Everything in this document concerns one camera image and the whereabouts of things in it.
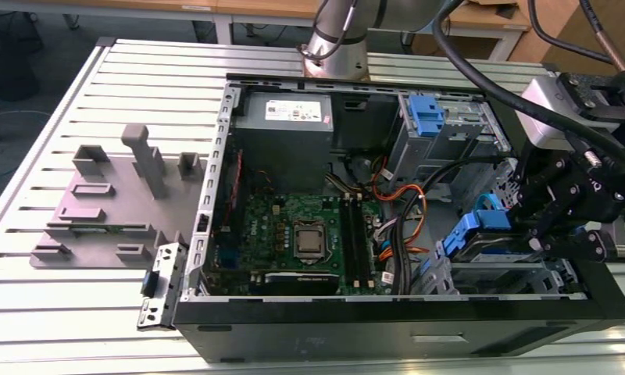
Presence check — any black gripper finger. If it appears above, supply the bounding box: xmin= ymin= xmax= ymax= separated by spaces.
xmin=508 ymin=149 xmax=580 ymax=223
xmin=524 ymin=217 xmax=625 ymax=263

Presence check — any hard disk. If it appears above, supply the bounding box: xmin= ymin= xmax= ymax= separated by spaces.
xmin=444 ymin=209 xmax=547 ymax=265

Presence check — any silver disk bay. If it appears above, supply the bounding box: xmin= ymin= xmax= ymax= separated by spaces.
xmin=432 ymin=236 xmax=577 ymax=297

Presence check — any silver optical drive cage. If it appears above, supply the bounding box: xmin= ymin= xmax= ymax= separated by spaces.
xmin=387 ymin=92 xmax=520 ymax=184

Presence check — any blue drive latch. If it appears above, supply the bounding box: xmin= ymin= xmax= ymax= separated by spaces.
xmin=408 ymin=95 xmax=447 ymax=138

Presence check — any wooden cabinet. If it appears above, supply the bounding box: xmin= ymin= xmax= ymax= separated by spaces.
xmin=509 ymin=0 xmax=625 ymax=114

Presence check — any black RAM slot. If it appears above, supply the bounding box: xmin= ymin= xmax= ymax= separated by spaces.
xmin=341 ymin=195 xmax=360 ymax=289

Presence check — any wooden desk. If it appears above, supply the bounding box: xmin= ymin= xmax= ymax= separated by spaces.
xmin=411 ymin=0 xmax=533 ymax=59

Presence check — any metal socket cover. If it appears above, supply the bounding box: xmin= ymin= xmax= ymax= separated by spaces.
xmin=291 ymin=220 xmax=331 ymax=263

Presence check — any silver CPU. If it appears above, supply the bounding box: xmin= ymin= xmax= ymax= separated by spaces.
xmin=293 ymin=230 xmax=325 ymax=255

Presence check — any CPU socket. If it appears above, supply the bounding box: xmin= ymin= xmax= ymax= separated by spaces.
xmin=289 ymin=219 xmax=332 ymax=264

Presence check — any grey power supply unit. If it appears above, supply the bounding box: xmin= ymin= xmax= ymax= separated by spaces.
xmin=236 ymin=92 xmax=336 ymax=193

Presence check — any black PC case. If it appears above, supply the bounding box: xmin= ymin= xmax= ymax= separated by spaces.
xmin=171 ymin=72 xmax=625 ymax=365

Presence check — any black graphics card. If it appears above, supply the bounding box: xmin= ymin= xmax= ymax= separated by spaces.
xmin=248 ymin=270 xmax=344 ymax=297

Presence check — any green motherboard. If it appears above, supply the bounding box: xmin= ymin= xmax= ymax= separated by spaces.
xmin=208 ymin=191 xmax=397 ymax=297

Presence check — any grey parts rack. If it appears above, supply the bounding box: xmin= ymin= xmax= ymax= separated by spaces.
xmin=29 ymin=123 xmax=211 ymax=271

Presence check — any green RAM stick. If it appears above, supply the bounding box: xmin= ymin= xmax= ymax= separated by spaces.
xmin=69 ymin=226 xmax=125 ymax=238

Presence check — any black chair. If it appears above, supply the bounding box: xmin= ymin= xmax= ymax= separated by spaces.
xmin=0 ymin=11 xmax=45 ymax=103

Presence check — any blue data wire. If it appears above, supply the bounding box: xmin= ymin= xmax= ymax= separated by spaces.
xmin=475 ymin=192 xmax=504 ymax=215

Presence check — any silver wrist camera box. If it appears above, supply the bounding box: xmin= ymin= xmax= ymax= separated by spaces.
xmin=519 ymin=75 xmax=585 ymax=149

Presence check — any orange red yellow wire bundle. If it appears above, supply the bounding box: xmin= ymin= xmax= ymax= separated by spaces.
xmin=371 ymin=182 xmax=432 ymax=261

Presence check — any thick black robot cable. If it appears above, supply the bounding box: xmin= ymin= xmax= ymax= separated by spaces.
xmin=431 ymin=0 xmax=625 ymax=177

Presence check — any grey thin wire bundle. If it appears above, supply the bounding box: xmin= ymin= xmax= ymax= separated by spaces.
xmin=373 ymin=218 xmax=399 ymax=241

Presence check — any black brown robot cable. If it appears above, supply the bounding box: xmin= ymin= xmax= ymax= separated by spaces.
xmin=528 ymin=0 xmax=625 ymax=74

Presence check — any yellow black wire bundle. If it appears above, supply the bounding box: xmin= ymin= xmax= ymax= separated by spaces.
xmin=324 ymin=171 xmax=369 ymax=196

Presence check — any thin red wire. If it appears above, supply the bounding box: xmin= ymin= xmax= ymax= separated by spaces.
xmin=231 ymin=149 xmax=245 ymax=214

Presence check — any silver slot bracket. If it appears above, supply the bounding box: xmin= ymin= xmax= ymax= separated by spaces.
xmin=136 ymin=241 xmax=184 ymax=332

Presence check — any white frame desk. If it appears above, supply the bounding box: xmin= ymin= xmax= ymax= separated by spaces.
xmin=25 ymin=0 xmax=313 ymax=45

